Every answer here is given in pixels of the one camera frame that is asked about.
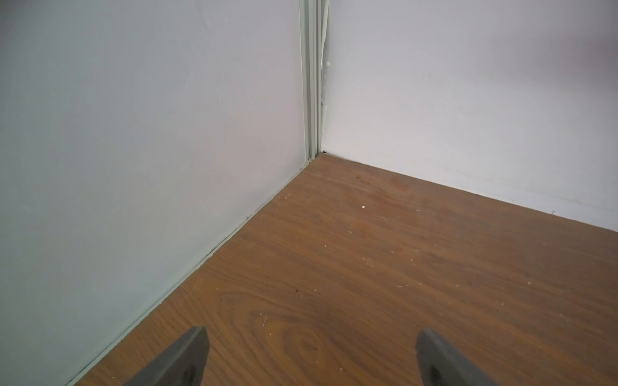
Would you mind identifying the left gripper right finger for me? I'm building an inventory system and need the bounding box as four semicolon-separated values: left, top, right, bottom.
416;328;497;386

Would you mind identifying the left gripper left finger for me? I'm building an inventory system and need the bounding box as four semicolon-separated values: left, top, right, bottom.
125;326;210;386

